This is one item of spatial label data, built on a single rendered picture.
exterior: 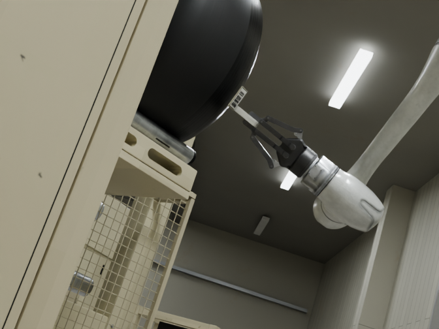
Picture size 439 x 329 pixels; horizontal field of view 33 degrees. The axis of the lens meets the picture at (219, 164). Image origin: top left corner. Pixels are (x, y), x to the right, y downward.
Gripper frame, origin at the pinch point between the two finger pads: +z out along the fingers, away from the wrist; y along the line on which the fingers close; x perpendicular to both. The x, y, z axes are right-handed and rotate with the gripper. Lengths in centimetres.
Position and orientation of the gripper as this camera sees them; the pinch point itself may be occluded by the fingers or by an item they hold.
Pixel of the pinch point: (246, 116)
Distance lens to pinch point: 184.4
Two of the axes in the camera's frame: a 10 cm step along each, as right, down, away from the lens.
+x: 1.3, 0.1, 9.9
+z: -7.7, -6.3, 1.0
